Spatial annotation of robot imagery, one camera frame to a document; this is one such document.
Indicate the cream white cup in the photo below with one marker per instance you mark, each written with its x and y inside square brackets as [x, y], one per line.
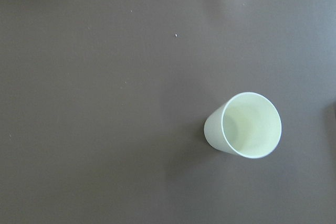
[247, 125]

